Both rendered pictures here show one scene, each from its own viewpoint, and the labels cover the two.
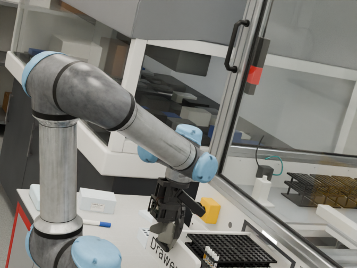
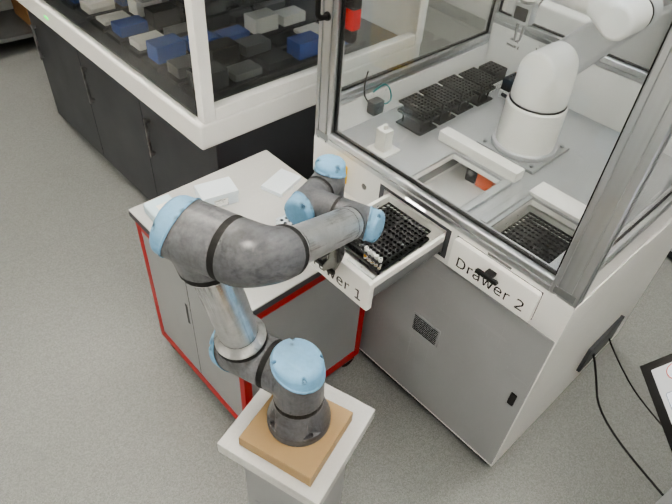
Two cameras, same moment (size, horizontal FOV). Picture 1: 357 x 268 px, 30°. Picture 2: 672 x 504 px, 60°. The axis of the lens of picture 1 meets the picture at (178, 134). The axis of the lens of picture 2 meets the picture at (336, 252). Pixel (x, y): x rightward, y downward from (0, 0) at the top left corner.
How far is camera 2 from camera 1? 81 cm
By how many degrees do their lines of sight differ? 33
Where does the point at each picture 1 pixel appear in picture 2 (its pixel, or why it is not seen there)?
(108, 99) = (283, 265)
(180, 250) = (347, 269)
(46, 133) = (206, 291)
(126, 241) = not seen: hidden behind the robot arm
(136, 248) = not seen: hidden behind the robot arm
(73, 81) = (234, 264)
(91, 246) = (290, 361)
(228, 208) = (357, 170)
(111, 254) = (313, 361)
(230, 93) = (328, 44)
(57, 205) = (240, 336)
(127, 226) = (260, 215)
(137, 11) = not seen: outside the picture
